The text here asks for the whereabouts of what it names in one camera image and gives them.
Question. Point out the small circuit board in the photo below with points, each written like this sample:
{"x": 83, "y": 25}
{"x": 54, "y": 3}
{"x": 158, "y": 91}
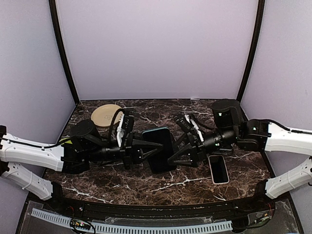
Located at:
{"x": 76, "y": 223}

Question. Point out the yellow green bowl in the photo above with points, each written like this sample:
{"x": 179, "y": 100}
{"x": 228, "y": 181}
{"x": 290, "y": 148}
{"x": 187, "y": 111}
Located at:
{"x": 65, "y": 141}

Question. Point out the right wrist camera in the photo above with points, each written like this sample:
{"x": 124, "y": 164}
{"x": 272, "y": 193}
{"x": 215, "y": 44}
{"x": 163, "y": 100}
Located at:
{"x": 188, "y": 125}

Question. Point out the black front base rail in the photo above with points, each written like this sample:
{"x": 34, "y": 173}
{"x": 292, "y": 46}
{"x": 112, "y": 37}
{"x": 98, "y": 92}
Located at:
{"x": 235, "y": 209}

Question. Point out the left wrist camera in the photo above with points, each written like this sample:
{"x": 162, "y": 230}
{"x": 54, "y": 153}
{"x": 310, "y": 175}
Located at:
{"x": 125, "y": 126}

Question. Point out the right black frame post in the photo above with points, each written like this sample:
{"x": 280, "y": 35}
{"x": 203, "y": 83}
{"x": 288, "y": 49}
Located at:
{"x": 252, "y": 50}

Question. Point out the pink silicone phone case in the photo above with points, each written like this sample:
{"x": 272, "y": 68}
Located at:
{"x": 212, "y": 170}

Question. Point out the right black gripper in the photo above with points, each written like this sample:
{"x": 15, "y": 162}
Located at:
{"x": 196, "y": 150}

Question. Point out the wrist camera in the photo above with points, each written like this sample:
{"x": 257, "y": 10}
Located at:
{"x": 188, "y": 125}
{"x": 125, "y": 126}

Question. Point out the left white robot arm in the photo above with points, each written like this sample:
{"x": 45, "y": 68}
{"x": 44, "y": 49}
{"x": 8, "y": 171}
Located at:
{"x": 70, "y": 156}

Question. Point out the white slotted cable duct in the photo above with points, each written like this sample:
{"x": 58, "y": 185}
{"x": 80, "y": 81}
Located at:
{"x": 102, "y": 228}

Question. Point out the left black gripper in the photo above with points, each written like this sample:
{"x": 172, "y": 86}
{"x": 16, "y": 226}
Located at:
{"x": 131, "y": 153}

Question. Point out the beige round plate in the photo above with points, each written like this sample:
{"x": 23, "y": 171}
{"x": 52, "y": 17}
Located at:
{"x": 103, "y": 115}

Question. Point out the dark smartphone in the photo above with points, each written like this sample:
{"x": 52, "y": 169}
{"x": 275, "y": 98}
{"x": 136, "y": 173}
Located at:
{"x": 158, "y": 161}

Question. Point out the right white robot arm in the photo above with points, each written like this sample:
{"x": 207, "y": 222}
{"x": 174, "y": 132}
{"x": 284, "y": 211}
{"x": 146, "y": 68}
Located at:
{"x": 251, "y": 135}

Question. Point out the left black frame post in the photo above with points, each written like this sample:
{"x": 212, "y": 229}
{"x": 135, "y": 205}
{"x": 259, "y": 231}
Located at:
{"x": 61, "y": 50}

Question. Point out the black frame post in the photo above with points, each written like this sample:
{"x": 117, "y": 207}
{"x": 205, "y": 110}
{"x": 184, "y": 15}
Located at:
{"x": 252, "y": 50}
{"x": 61, "y": 50}

